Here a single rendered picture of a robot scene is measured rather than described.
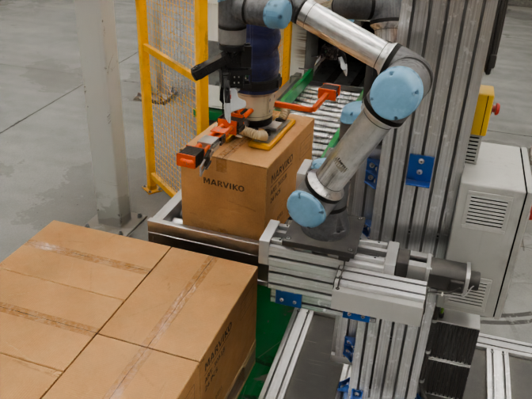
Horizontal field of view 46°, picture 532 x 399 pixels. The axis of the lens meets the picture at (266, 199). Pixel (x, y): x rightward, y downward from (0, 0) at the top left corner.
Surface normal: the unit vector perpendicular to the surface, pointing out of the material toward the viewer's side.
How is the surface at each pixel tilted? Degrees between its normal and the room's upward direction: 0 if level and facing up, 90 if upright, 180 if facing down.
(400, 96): 83
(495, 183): 0
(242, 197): 90
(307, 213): 97
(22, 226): 0
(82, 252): 0
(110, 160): 90
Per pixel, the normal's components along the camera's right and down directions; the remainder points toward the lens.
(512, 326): 0.04, -0.87
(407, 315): -0.28, 0.46
